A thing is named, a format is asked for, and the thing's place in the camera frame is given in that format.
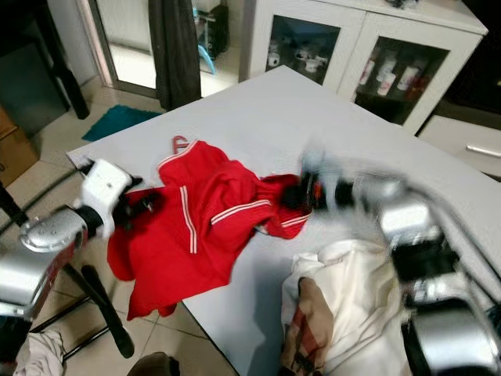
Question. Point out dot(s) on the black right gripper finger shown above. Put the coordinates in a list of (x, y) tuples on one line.
[(297, 189), (297, 202)]

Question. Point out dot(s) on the red polo shirt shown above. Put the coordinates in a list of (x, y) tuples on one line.
[(203, 243)]

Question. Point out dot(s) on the red plastic hanger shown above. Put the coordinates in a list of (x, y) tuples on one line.
[(177, 141)]

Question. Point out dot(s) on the white blouse with dark buttons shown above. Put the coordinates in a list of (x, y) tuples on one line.
[(360, 298)]

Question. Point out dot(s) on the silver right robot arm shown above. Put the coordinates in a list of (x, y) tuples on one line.
[(430, 258)]

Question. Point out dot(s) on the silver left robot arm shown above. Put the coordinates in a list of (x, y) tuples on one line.
[(39, 251)]

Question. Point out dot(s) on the white table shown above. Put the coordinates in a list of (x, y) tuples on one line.
[(282, 110)]

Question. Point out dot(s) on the teal rug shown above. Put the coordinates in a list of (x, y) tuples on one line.
[(121, 124)]

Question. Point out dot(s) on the chrome and black clothes rack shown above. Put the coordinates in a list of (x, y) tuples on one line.
[(109, 313)]

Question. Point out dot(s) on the cardboard box with black print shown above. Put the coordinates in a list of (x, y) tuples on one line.
[(19, 157)]

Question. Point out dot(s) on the white low drawer unit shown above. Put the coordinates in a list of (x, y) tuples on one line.
[(462, 145)]

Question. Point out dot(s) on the grey curtain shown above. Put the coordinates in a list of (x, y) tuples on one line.
[(176, 55)]

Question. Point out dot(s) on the white glass-door cabinet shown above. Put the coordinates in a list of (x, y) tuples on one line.
[(352, 23)]

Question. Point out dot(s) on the black desk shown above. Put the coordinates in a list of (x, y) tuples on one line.
[(39, 47)]

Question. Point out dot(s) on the tall black speaker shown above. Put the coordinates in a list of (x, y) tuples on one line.
[(481, 63)]

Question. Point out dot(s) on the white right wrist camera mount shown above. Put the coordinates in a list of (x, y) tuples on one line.
[(319, 166)]

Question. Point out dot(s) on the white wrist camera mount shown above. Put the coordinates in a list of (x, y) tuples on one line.
[(109, 188), (319, 166)]

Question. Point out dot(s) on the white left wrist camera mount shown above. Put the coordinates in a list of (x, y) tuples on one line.
[(109, 188)]

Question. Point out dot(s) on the silver door frame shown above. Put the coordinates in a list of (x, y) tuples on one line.
[(102, 43)]

